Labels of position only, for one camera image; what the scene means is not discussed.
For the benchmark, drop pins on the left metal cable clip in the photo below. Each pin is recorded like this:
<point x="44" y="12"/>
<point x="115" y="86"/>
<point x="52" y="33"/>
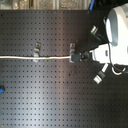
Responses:
<point x="36" y="51"/>

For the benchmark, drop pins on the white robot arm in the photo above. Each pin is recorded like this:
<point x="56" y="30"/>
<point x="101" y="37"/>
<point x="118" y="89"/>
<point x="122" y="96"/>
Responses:
<point x="113" y="49"/>

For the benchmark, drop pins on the right metal cable clip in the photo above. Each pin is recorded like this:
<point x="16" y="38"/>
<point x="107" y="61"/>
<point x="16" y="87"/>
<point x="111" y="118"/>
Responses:
<point x="72" y="48"/>

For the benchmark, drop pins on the blue pole at top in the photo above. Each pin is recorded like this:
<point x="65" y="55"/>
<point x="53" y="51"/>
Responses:
<point x="90" y="6"/>

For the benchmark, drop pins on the metal cable clip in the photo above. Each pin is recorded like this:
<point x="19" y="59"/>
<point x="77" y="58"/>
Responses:
<point x="36" y="51"/>
<point x="72" y="48"/>

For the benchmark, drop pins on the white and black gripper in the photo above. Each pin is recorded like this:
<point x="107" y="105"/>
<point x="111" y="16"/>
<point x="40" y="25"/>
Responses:
<point x="99" y="54"/>

